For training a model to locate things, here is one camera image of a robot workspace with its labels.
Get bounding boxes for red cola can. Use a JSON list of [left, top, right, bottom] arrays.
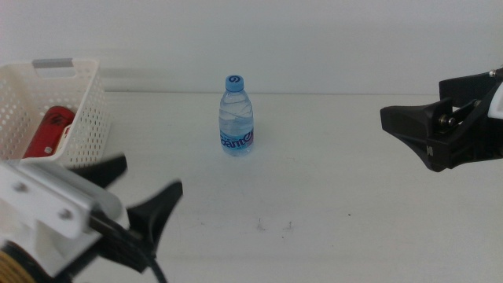
[[22, 105, 76, 160]]

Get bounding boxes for clear water bottle blue cap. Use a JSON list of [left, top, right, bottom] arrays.
[[218, 74, 255, 157]]

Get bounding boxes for white perforated plastic basket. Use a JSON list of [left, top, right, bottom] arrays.
[[0, 58, 112, 170]]

